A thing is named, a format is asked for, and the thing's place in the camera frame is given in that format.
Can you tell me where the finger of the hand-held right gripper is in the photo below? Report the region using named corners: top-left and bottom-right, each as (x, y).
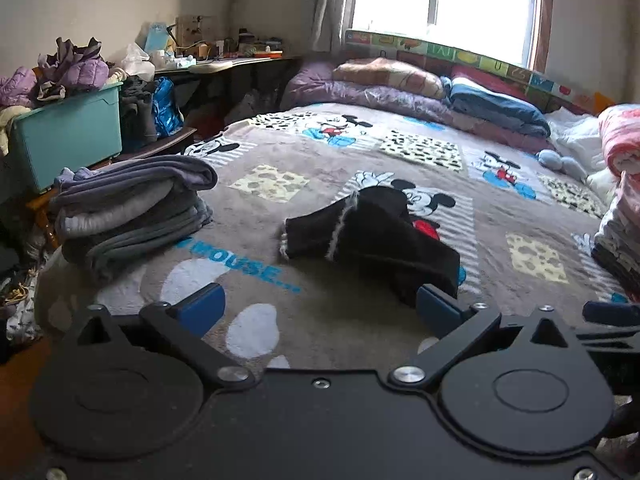
top-left (575, 300), bottom-right (640, 357)

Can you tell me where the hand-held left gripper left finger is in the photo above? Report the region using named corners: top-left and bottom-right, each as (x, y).
top-left (70, 282), bottom-right (257, 394)

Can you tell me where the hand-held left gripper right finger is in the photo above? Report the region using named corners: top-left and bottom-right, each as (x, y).
top-left (389, 284), bottom-right (582, 394)

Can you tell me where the black fleece-lined garment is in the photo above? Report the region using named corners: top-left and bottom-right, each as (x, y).
top-left (279, 186), bottom-right (462, 309)

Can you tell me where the stack of folded patterned clothes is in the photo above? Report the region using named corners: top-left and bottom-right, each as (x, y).
top-left (591, 172), bottom-right (640, 292)

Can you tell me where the stack of folded grey clothes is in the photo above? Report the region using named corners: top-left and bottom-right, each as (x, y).
top-left (47, 154), bottom-right (219, 282)

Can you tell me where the pile of clothes on floor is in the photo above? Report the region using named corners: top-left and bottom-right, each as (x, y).
top-left (0, 244), bottom-right (52, 347)

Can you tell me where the dark clothes pile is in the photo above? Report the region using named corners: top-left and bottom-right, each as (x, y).
top-left (119, 74), bottom-right (160, 147)

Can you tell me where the printed cartoon blanket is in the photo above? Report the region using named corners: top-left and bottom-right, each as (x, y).
top-left (37, 102), bottom-right (632, 372)

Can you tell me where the light blue plush toy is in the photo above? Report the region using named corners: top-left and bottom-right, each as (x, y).
top-left (536, 148), bottom-right (589, 182)

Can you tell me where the pink blanket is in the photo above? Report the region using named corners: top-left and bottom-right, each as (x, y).
top-left (597, 103), bottom-right (640, 179)

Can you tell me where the white pillow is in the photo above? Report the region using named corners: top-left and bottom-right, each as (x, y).
top-left (544, 107), bottom-right (622, 182)

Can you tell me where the blue plastic bag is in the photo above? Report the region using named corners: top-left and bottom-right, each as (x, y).
top-left (151, 76), bottom-right (186, 139)

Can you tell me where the blue folded blanket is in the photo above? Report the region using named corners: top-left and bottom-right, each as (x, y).
top-left (442, 76), bottom-right (552, 138)

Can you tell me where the teal plastic storage bin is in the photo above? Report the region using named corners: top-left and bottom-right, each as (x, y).
top-left (10, 82), bottom-right (124, 195)

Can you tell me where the purple quilt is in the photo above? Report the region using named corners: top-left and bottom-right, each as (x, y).
top-left (281, 59), bottom-right (550, 150)

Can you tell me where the beige patterned folded blanket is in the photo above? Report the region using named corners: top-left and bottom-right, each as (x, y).
top-left (331, 57), bottom-right (447, 102)

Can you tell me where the dark wooden desk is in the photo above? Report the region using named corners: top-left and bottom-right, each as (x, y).
top-left (154, 54), bottom-right (302, 128)

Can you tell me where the colourful printed foam panel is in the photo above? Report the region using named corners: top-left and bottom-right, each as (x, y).
top-left (343, 29), bottom-right (620, 117)

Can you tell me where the white plastic bag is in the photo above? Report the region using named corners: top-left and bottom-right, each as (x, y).
top-left (119, 42), bottom-right (157, 82)

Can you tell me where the purple padded jacket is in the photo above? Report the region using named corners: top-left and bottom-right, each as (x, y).
top-left (0, 66), bottom-right (40, 109)
top-left (36, 37), bottom-right (112, 102)

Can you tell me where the brown cardboard box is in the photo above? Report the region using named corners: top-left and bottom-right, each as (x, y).
top-left (175, 14), bottom-right (214, 59)

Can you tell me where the light blue box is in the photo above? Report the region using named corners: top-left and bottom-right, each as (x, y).
top-left (144, 22), bottom-right (169, 54)

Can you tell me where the grey curtain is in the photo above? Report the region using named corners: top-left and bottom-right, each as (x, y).
top-left (310, 0), bottom-right (362, 54)

